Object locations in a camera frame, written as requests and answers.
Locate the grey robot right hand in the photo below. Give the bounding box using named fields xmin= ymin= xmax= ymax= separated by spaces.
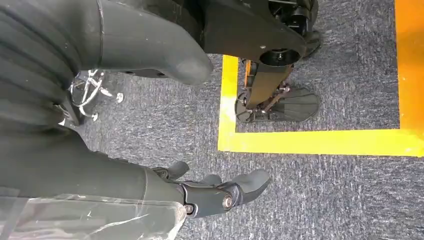
xmin=0 ymin=0 xmax=272 ymax=240

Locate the clear plastic film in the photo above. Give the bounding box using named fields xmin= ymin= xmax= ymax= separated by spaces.
xmin=0 ymin=193 xmax=187 ymax=240

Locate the chrome chair base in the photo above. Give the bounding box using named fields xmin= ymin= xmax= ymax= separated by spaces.
xmin=68 ymin=68 xmax=125 ymax=123

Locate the yellow floor tape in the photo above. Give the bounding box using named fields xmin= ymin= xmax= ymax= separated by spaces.
xmin=216 ymin=0 xmax=424 ymax=158

